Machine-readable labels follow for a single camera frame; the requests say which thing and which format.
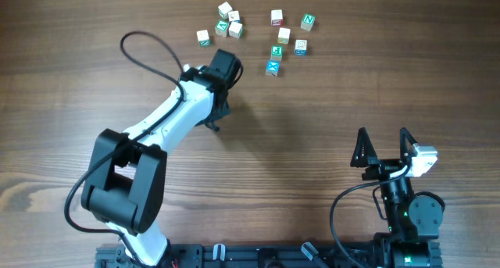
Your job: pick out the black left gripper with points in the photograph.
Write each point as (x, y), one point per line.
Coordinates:
(215, 124)

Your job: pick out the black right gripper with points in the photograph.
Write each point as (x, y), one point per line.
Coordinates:
(383, 166)

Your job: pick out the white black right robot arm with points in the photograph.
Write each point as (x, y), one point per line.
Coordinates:
(413, 218)

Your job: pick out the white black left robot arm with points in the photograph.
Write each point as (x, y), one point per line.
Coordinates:
(126, 177)

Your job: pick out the green N block left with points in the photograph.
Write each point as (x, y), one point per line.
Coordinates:
(203, 38)

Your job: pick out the green n block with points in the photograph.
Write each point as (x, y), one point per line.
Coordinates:
(203, 38)
(308, 21)

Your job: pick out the green A wooden block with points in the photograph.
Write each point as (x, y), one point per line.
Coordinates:
(221, 28)

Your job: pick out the white block green side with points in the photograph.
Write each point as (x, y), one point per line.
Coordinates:
(235, 29)

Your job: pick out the blue X wooden block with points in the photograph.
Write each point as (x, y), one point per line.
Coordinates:
(272, 68)

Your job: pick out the white picture block blue side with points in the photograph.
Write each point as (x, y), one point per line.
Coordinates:
(234, 16)

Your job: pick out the green F wooden block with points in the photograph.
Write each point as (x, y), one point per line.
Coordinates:
(276, 53)

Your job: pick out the white block top left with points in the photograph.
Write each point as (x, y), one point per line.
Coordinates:
(224, 10)

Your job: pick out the white block yellow side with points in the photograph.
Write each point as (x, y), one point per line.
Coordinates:
(283, 36)

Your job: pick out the white block red side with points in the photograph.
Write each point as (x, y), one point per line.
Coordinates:
(276, 17)

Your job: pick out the green N block right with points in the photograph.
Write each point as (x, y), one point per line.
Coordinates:
(308, 21)

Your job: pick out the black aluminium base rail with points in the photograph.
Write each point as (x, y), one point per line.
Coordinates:
(362, 254)

